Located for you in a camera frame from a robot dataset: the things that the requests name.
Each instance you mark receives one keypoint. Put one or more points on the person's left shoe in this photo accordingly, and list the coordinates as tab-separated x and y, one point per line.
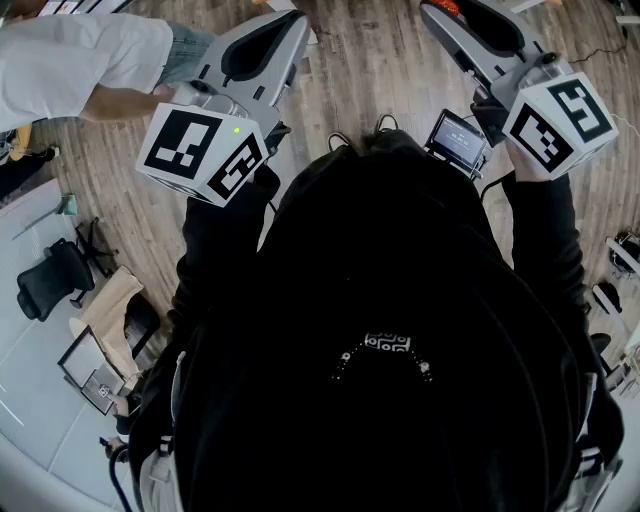
339	141

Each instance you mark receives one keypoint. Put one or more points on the small red object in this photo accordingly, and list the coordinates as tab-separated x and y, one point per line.
445	4

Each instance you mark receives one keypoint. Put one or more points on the teal plastic item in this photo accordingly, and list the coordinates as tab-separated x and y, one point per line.
70	205

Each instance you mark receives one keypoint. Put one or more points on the black framed white board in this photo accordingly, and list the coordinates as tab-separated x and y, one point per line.
82	357

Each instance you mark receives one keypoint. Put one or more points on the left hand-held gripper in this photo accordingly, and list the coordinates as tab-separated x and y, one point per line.
200	150

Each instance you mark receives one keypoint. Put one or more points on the person's left forearm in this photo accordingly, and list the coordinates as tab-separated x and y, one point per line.
215	240

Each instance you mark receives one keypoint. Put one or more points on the person's right forearm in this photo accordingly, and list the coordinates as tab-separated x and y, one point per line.
545	225

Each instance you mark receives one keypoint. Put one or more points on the person's shoe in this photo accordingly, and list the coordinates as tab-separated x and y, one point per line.
386	123
339	141

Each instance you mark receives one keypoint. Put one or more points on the person's black jacket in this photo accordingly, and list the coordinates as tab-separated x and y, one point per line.
375	250

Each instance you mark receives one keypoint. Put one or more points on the black chair star base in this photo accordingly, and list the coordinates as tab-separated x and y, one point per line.
94	240

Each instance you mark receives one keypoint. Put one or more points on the person's right shoe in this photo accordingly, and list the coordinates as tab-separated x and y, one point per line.
386	123

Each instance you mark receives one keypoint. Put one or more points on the black bag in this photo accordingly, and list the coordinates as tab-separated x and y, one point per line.
609	297
627	250

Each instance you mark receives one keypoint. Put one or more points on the black office chair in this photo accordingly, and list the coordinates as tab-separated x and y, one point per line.
55	280

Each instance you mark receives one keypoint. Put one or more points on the small black display monitor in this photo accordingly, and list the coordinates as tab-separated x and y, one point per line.
457	142

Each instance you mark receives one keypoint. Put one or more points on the white metal bar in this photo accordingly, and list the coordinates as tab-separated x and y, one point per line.
627	20

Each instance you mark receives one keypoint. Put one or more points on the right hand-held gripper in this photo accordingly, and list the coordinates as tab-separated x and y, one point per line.
560	125

